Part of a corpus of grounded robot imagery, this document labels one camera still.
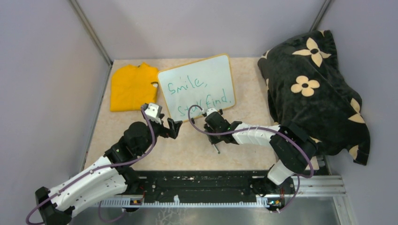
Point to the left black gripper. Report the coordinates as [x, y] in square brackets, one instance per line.
[172, 132]

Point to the white marker pen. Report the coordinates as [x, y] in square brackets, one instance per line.
[215, 147]

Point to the whiteboard with yellow frame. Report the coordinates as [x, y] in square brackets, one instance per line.
[203, 84]

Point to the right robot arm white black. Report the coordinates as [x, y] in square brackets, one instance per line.
[292, 145]

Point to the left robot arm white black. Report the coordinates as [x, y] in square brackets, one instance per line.
[108, 176]

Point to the yellow folded sweatshirt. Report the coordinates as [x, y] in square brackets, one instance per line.
[132, 86]

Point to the black floral blanket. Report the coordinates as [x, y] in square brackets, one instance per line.
[305, 86]

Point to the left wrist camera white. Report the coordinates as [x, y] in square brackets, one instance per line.
[153, 112]

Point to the white slotted cable duct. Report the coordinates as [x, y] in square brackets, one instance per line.
[127, 202]

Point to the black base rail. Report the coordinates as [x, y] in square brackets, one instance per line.
[207, 186]

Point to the left metal corner post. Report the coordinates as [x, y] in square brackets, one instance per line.
[90, 30]

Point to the metal corner post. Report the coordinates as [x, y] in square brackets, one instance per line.
[322, 12]
[90, 30]

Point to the right metal corner post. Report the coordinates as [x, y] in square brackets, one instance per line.
[322, 12]

